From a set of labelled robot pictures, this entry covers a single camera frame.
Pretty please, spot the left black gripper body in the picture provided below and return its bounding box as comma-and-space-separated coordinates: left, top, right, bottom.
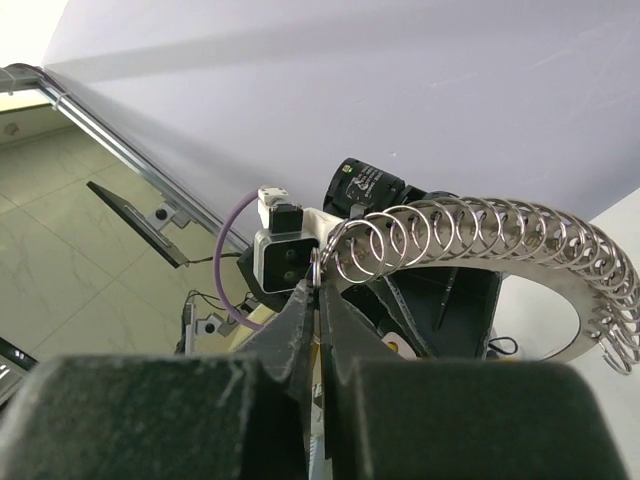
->
369, 267, 502, 359

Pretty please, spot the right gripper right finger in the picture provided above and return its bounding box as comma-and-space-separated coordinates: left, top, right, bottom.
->
318, 284, 627, 479

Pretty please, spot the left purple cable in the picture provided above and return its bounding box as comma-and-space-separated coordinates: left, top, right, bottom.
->
213, 192, 264, 329

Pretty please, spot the black overhead monitor panel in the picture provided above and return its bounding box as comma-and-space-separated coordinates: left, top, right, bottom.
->
86, 181, 189, 268

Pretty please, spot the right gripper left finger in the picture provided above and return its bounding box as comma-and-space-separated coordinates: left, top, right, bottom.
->
1, 282, 314, 479

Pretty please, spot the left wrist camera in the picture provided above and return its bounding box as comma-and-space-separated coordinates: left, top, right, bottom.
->
253, 187, 339, 294

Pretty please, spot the keyring with yellow handle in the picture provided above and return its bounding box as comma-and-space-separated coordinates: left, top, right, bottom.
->
308, 197, 639, 376

